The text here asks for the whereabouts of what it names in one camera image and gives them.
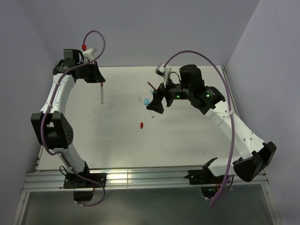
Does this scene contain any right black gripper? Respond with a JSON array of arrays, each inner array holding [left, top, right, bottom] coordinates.
[[146, 73, 192, 113]]

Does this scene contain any white pen pink tip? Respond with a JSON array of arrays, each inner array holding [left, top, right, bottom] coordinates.
[[100, 82, 104, 104]]

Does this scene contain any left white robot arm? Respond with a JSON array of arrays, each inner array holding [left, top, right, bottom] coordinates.
[[30, 45, 105, 187]]

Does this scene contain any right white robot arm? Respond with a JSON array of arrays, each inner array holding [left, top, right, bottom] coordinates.
[[146, 64, 277, 183]]

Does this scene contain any light blue highlighter cap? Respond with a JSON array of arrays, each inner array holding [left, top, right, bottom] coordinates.
[[144, 98, 150, 105]]

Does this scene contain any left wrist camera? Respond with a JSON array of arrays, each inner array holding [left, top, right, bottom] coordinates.
[[82, 44, 98, 62]]

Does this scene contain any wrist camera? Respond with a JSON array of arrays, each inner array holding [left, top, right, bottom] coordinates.
[[82, 44, 98, 62], [155, 63, 172, 77]]

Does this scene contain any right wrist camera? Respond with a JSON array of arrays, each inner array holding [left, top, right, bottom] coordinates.
[[155, 63, 172, 77]]

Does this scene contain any aluminium frame rail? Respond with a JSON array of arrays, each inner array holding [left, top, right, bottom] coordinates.
[[22, 165, 269, 192]]

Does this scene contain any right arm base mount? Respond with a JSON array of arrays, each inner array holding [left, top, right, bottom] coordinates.
[[184, 169, 224, 199]]

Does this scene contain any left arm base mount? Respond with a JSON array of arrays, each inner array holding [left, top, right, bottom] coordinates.
[[63, 172, 107, 203]]

